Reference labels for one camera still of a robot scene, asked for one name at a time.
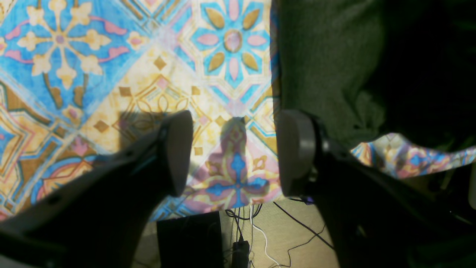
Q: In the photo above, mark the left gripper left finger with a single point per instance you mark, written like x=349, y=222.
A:
x=96, y=220

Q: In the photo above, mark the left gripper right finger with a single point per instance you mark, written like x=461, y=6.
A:
x=374, y=220

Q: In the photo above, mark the dark green long-sleeve shirt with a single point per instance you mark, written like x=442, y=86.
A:
x=367, y=68

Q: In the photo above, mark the black box on floor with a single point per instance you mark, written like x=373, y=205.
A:
x=191, y=242

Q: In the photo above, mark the black power adapter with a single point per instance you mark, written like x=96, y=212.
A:
x=240, y=254

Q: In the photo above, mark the colourful patterned tablecloth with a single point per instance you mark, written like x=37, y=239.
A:
x=82, y=79

